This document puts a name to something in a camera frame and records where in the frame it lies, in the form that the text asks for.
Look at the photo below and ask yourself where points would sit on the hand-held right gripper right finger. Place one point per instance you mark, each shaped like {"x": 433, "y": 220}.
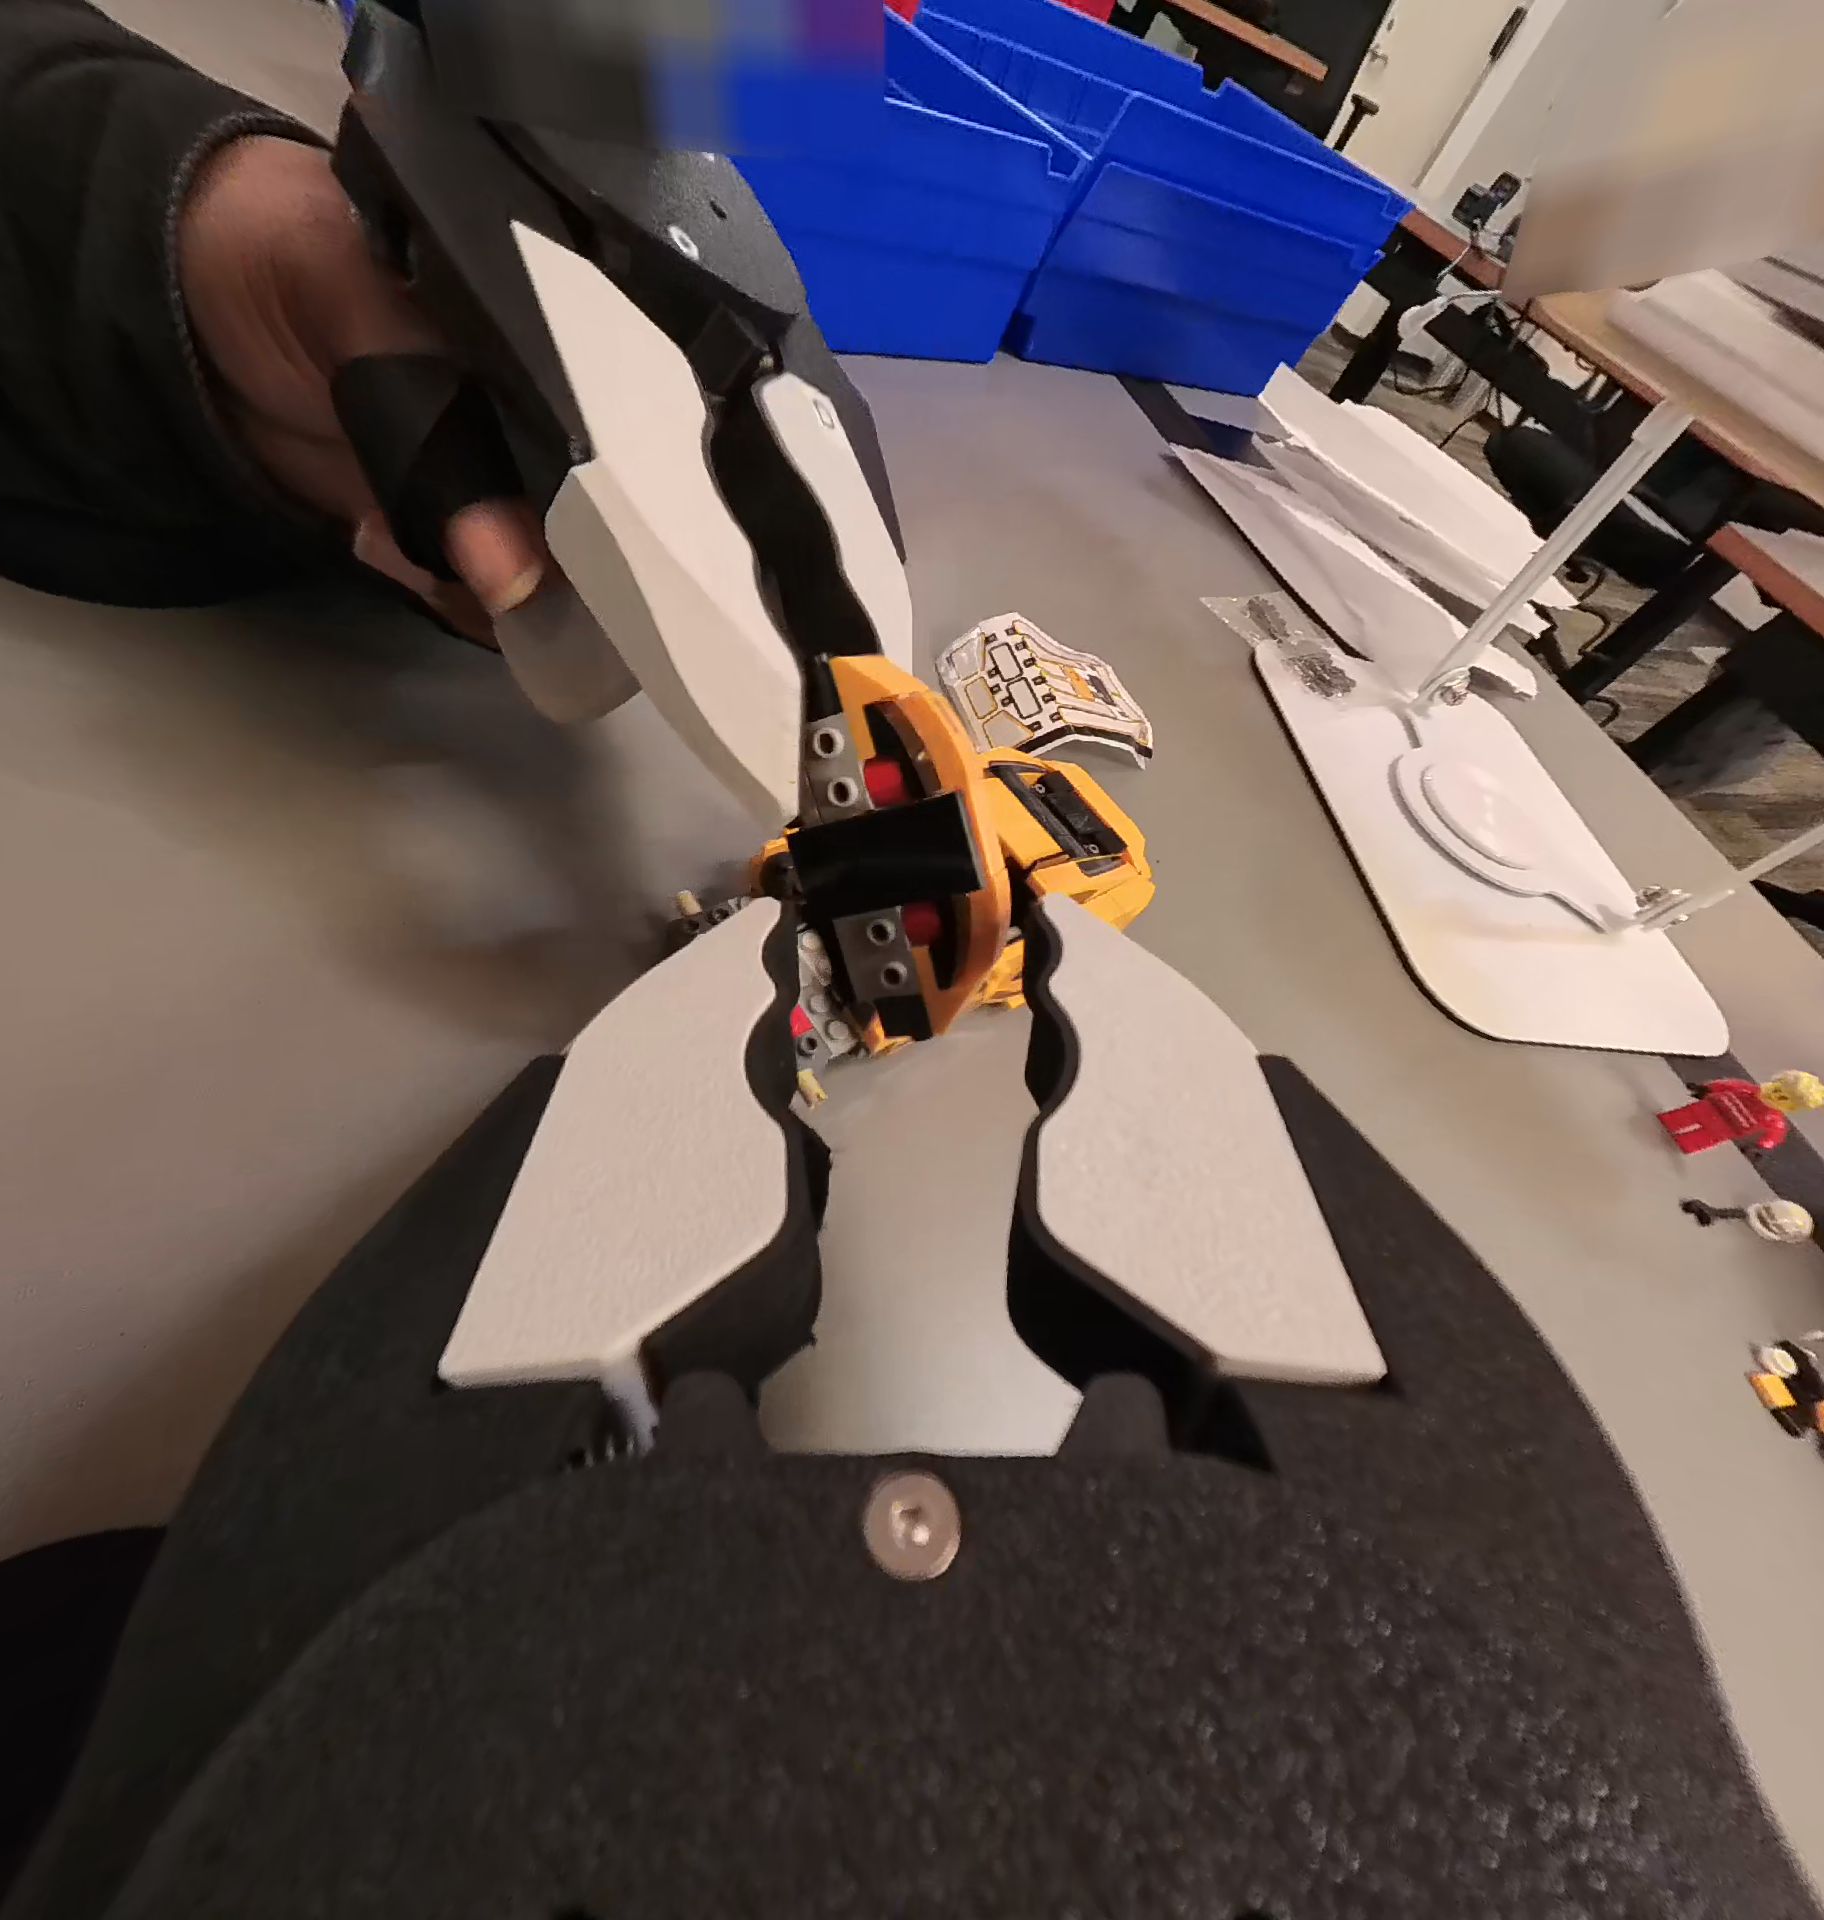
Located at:
{"x": 1196, "y": 1200}

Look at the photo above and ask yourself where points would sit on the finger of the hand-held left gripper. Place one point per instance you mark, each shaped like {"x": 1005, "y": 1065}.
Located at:
{"x": 642, "y": 496}
{"x": 852, "y": 496}

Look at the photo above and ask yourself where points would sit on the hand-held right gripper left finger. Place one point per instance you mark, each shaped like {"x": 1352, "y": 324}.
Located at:
{"x": 642, "y": 1200}

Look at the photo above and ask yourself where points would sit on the yellow lego car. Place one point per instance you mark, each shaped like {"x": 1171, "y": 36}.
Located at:
{"x": 1076, "y": 840}

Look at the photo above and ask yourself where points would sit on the lego sticker sheet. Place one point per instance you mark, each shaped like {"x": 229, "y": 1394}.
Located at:
{"x": 1047, "y": 681}

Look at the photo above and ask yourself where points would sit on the red lego minifigure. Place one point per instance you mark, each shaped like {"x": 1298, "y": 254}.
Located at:
{"x": 1730, "y": 1116}

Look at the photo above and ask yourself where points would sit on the spare small lego pieces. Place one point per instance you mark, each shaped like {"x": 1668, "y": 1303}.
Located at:
{"x": 1806, "y": 1403}

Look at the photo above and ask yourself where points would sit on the person's left hand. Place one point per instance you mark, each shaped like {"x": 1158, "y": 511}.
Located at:
{"x": 282, "y": 330}

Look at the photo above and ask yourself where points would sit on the white booklet stand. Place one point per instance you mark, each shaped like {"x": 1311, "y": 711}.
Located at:
{"x": 1526, "y": 931}

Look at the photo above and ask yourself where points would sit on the clear bag of black parts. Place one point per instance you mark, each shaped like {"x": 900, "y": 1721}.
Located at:
{"x": 1287, "y": 645}

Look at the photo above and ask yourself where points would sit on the building instruction booklet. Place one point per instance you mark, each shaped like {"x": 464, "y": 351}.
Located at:
{"x": 1377, "y": 496}

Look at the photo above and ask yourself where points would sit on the grey background desk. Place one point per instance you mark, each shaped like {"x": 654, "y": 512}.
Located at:
{"x": 1812, "y": 561}

